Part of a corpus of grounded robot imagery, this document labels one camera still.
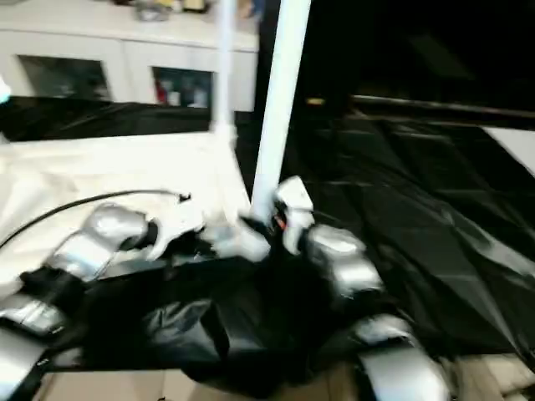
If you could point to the white plastic table top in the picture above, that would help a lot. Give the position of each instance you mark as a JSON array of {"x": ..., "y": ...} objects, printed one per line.
[{"x": 104, "y": 167}]

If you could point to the white plastic table leg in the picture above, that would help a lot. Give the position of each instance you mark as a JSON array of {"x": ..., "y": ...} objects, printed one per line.
[
  {"x": 284, "y": 83},
  {"x": 225, "y": 62}
]

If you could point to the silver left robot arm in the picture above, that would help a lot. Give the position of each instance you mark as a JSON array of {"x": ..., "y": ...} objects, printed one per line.
[{"x": 104, "y": 225}]

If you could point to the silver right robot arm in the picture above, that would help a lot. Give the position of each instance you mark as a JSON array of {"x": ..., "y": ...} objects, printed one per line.
[{"x": 347, "y": 259}]

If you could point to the yellow label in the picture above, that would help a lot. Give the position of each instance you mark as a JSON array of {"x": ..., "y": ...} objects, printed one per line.
[{"x": 315, "y": 101}]

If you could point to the black plastic mat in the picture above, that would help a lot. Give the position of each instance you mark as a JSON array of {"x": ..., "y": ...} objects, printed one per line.
[{"x": 418, "y": 209}]

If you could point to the red box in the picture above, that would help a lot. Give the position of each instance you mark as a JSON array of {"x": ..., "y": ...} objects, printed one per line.
[{"x": 160, "y": 91}]

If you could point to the white glass-door cabinet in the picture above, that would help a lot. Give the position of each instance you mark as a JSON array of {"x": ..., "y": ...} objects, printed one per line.
[{"x": 125, "y": 46}]

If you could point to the large black box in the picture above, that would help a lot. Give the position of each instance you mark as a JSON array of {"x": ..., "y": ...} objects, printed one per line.
[{"x": 418, "y": 46}]

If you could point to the grey flat board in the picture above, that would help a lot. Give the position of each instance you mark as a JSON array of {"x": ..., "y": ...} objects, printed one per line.
[{"x": 514, "y": 146}]

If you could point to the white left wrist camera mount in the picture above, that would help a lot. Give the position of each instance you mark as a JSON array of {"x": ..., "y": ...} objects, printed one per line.
[{"x": 175, "y": 225}]

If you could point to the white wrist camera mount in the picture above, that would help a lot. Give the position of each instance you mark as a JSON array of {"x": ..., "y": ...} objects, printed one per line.
[
  {"x": 175, "y": 225},
  {"x": 294, "y": 200}
]

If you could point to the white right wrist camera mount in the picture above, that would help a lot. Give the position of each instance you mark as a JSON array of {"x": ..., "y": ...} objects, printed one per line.
[{"x": 294, "y": 200}]

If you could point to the dark horizontal metal rail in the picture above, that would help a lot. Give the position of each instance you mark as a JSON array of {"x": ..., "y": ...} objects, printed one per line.
[{"x": 439, "y": 106}]

